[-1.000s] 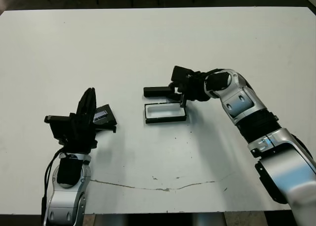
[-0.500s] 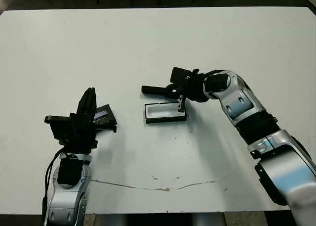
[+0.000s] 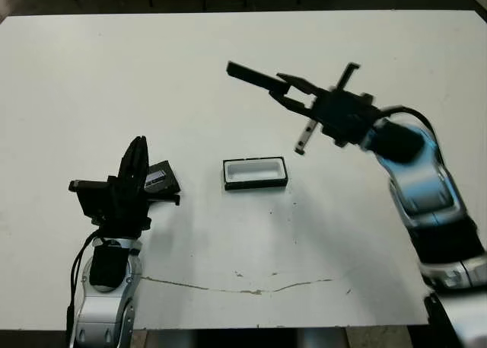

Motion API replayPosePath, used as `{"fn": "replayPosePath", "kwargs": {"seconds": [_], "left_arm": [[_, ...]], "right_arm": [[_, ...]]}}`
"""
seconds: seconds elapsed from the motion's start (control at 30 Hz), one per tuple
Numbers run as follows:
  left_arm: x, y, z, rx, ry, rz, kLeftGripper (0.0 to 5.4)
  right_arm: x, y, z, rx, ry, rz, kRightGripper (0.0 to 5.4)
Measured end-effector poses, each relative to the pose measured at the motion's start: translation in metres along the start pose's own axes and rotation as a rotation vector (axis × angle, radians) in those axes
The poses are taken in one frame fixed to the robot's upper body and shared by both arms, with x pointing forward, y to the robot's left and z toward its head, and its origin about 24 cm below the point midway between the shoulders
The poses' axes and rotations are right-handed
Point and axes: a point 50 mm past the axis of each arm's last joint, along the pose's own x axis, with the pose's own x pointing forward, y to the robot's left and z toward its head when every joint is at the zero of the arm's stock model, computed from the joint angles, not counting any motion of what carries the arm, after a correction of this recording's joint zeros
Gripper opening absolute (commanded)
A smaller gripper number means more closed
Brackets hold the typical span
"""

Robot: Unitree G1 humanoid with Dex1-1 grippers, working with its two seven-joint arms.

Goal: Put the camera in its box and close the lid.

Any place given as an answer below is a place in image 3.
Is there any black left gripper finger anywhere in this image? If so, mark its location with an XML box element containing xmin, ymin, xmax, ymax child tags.
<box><xmin>135</xmin><ymin>136</ymin><xmax>149</xmax><ymax>193</ymax></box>
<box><xmin>120</xmin><ymin>136</ymin><xmax>142</xmax><ymax>189</ymax></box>

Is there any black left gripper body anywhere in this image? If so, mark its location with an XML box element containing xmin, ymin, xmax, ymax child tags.
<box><xmin>93</xmin><ymin>176</ymin><xmax>180</xmax><ymax>238</ymax></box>

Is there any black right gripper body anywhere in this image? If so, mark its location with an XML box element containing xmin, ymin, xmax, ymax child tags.
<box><xmin>294</xmin><ymin>62</ymin><xmax>377</xmax><ymax>155</ymax></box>

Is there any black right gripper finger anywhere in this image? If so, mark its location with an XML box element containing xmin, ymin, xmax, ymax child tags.
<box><xmin>276</xmin><ymin>73</ymin><xmax>324</xmax><ymax>97</ymax></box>
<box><xmin>269</xmin><ymin>87</ymin><xmax>315</xmax><ymax>115</ymax></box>

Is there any black box lid silver print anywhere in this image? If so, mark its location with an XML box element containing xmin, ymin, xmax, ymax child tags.
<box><xmin>145</xmin><ymin>159</ymin><xmax>182</xmax><ymax>195</ymax></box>

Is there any small black camera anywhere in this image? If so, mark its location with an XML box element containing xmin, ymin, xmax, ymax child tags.
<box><xmin>226</xmin><ymin>61</ymin><xmax>288</xmax><ymax>94</ymax></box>

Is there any black box base white insert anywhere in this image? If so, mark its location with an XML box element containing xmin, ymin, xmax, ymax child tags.
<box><xmin>222</xmin><ymin>156</ymin><xmax>289</xmax><ymax>191</ymax></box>

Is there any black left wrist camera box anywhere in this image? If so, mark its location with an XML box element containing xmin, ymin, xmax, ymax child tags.
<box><xmin>68</xmin><ymin>179</ymin><xmax>113</xmax><ymax>222</ymax></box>

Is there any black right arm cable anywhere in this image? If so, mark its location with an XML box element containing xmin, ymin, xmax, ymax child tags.
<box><xmin>380</xmin><ymin>104</ymin><xmax>438</xmax><ymax>143</ymax></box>

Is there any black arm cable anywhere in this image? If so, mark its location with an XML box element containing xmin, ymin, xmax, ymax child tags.
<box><xmin>380</xmin><ymin>104</ymin><xmax>438</xmax><ymax>143</ymax></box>
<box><xmin>66</xmin><ymin>231</ymin><xmax>102</xmax><ymax>326</ymax></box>

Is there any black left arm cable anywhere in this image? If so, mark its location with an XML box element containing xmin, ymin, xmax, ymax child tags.
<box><xmin>66</xmin><ymin>231</ymin><xmax>102</xmax><ymax>326</ymax></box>

